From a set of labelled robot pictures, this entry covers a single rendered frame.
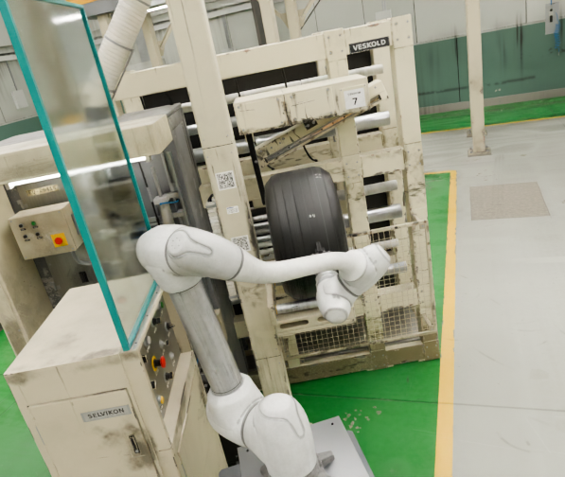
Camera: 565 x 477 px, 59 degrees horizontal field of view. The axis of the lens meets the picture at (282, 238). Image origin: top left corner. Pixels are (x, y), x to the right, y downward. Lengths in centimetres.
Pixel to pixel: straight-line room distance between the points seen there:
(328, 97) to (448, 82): 893
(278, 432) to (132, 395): 45
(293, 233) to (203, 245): 79
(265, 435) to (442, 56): 1011
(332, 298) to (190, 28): 112
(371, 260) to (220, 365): 56
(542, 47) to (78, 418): 1051
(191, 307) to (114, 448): 55
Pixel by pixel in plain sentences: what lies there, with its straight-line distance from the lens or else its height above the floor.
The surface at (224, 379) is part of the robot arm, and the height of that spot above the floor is 110.
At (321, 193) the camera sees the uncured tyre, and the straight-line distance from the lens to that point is 202.
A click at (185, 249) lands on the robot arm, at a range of 122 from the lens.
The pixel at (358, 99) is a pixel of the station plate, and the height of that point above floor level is 169.
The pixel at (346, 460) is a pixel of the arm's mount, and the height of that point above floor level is 77.
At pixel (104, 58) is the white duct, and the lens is 240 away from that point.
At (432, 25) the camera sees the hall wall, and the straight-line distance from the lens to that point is 1117.
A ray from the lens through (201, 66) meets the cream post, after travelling 204.
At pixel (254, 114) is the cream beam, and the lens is 231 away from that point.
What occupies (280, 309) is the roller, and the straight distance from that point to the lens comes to 224.
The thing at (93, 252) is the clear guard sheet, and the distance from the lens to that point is 141.
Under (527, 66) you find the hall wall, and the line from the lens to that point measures 1123.
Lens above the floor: 200
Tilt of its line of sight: 21 degrees down
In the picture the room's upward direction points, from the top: 11 degrees counter-clockwise
